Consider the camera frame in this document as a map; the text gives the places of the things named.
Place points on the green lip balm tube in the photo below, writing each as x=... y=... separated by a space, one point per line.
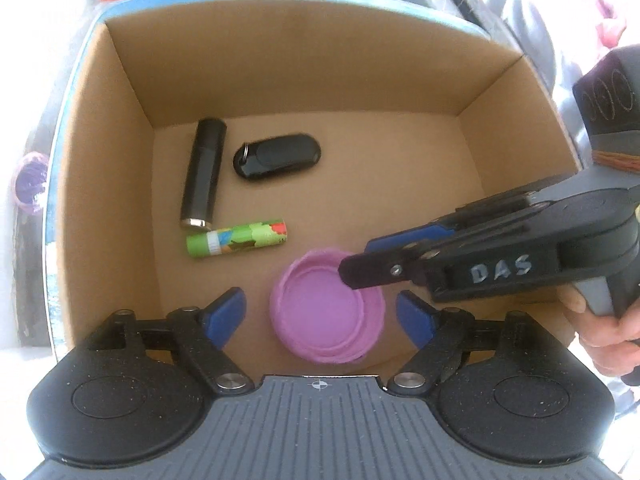
x=235 y=239

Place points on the grey quilt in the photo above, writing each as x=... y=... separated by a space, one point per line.
x=540 y=10

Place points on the person's right hand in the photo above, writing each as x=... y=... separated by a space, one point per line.
x=610 y=340

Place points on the black key fob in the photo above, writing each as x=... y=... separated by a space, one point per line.
x=280 y=155

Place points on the purple round object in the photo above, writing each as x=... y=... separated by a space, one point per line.
x=30 y=182

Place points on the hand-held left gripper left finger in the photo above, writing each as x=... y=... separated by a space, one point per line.
x=225 y=315

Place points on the brown cardboard box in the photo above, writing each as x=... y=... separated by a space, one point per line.
x=300 y=85

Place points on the pink blanket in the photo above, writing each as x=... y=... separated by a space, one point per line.
x=610 y=20

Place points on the purple plastic lid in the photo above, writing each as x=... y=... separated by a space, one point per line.
x=320 y=315

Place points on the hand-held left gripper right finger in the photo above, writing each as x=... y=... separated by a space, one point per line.
x=415 y=317

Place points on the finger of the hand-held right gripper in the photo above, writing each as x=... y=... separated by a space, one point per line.
x=370 y=270
x=400 y=240

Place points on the black cylindrical tube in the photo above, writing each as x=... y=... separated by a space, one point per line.
x=202 y=175

